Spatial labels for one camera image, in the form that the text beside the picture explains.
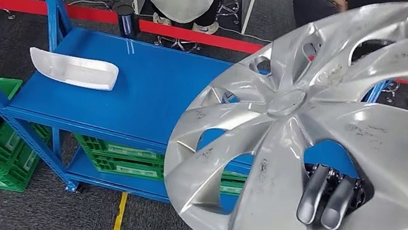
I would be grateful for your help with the silver wheel hubcap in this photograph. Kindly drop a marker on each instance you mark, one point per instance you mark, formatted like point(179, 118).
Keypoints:
point(293, 104)

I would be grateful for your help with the blue metal shelf rack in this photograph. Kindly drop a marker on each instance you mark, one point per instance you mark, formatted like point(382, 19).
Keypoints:
point(129, 89)

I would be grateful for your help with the white plastic car part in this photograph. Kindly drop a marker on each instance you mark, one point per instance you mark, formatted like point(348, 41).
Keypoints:
point(74, 71)

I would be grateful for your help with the red barrier tape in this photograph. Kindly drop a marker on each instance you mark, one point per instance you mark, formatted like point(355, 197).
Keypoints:
point(200, 38)

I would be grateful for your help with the black barrier post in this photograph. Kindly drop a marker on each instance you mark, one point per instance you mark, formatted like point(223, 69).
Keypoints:
point(126, 22)

